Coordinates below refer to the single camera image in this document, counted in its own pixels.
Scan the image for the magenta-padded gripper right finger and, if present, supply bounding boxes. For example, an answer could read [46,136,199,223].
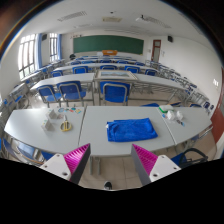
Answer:
[130,143,182,187]

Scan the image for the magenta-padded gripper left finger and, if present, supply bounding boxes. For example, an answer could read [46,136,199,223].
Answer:
[39,143,92,185]

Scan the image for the blue towel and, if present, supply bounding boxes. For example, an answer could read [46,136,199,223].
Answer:
[105,117,159,143]

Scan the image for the small white box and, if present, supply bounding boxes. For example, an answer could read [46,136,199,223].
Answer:
[40,119,54,132]
[45,108,60,120]

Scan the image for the coloured cards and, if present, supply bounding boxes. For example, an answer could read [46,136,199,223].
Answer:
[58,106,83,115]

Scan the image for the green and white box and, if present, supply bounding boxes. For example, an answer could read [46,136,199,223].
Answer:
[158,104,175,114]

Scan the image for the blue chair seat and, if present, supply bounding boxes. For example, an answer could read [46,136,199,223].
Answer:
[141,102,161,108]

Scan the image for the blue metal-framed chair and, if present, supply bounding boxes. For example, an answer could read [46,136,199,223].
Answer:
[99,80,132,106]
[35,84,63,108]
[56,80,88,108]

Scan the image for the grey classroom desks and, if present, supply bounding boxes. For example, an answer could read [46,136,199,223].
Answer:
[1,54,214,111]

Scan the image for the blue classroom chairs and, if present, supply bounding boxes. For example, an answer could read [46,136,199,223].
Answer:
[3,54,214,111]

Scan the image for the beige-rimmed desk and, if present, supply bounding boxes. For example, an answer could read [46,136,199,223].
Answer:
[94,69,139,106]

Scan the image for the brown door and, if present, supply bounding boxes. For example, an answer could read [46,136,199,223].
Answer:
[151,39,162,63]

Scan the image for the orange lectern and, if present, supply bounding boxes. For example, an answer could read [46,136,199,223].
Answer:
[101,49,119,57]

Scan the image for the blue curtain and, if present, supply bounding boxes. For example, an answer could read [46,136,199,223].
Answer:
[57,33,63,61]
[37,33,44,69]

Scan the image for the narrow window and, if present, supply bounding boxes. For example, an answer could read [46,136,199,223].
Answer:
[49,32,59,63]

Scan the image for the large window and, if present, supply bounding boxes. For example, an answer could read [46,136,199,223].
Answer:
[18,33,37,80]

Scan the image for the green chalkboard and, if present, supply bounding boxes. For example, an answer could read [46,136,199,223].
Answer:
[72,35,145,55]

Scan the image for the ceiling projector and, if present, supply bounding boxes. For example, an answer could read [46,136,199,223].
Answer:
[135,14,149,24]

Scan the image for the ceiling lights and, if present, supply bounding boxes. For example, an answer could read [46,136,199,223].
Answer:
[56,10,174,34]

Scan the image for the ceiling air vent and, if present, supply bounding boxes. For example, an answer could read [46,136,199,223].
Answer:
[102,16,123,23]

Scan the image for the blue chair black frame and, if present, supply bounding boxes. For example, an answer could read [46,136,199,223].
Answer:
[171,147,209,168]

